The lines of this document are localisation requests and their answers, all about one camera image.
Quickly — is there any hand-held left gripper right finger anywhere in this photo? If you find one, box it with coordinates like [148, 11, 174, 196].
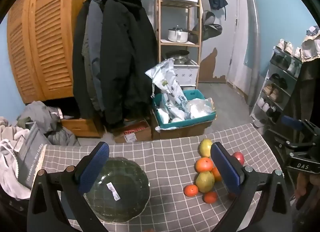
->
[210, 142, 293, 232]

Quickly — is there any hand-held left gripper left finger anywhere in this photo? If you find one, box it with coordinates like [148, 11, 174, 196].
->
[27, 141, 110, 232]

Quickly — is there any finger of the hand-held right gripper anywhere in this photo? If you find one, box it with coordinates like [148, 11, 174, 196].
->
[281, 115, 305, 131]
[265, 128, 304, 154]

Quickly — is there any orange with stem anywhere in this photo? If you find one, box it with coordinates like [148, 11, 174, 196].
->
[211, 166, 222, 182]

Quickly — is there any yellow-green pear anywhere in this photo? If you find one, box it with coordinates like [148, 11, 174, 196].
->
[195, 171, 215, 193]
[199, 139, 213, 158]

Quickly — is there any dark green glass bowl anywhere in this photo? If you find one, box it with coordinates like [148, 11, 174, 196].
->
[82, 157, 151, 223]

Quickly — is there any small tangerine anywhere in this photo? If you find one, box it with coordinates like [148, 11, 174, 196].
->
[184, 184, 199, 197]
[203, 191, 218, 204]

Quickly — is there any person's right hand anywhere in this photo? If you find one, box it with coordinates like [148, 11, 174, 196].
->
[294, 171, 320, 206]

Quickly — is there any shoe rack with shoes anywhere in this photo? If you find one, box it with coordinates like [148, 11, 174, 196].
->
[254, 39, 303, 129]

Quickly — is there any dark hanging garment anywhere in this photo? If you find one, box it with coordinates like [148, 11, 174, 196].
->
[291, 58, 320, 127]

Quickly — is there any wooden drawer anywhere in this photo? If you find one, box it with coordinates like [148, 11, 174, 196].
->
[61, 118, 104, 138]

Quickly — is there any metal shoe rack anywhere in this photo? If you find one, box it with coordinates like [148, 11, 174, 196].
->
[250, 46, 304, 127]

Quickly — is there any cardboard box with red label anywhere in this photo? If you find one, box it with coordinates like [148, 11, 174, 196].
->
[111, 119, 152, 144]

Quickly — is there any grey checked tablecloth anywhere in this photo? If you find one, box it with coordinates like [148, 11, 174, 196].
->
[37, 123, 285, 232]

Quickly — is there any large cardboard box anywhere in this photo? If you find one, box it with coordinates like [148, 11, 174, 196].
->
[151, 112, 213, 140]

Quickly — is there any grey fabric bag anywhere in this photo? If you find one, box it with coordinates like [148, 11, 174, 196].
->
[15, 122, 52, 190]

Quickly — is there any clear plastic bag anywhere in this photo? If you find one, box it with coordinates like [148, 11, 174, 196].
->
[184, 98, 215, 120]

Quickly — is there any pile of grey clothes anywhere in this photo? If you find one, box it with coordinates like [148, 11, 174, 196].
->
[16, 101, 80, 146]

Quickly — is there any white lace cloth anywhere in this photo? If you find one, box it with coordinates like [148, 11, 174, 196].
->
[301, 26, 320, 62]

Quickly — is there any silver pipe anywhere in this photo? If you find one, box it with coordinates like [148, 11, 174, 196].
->
[241, 0, 260, 106]

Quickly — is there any white printed plastic bag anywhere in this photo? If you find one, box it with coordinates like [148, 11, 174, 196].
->
[145, 58, 189, 122]

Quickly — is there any white patterned box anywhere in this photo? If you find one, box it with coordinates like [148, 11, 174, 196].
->
[172, 59, 200, 87]

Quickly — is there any white door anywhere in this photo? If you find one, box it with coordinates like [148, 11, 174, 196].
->
[224, 0, 250, 95]

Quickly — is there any large black hooded coat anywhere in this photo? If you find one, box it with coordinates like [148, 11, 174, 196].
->
[101, 0, 158, 129]

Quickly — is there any metal basin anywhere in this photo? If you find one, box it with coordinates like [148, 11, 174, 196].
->
[172, 56, 191, 65]

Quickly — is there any grey jacket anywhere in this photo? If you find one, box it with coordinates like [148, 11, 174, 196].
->
[86, 0, 105, 112]

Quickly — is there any dark hanging bag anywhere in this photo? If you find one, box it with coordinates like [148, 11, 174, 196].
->
[201, 11, 223, 41]

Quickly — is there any wooden louvered wardrobe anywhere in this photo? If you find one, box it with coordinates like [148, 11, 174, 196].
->
[7, 0, 93, 104]

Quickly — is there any white pot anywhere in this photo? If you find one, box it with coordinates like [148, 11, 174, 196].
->
[167, 28, 189, 42]

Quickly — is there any wooden shelf unit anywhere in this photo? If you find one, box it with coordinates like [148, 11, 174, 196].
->
[157, 0, 203, 90]

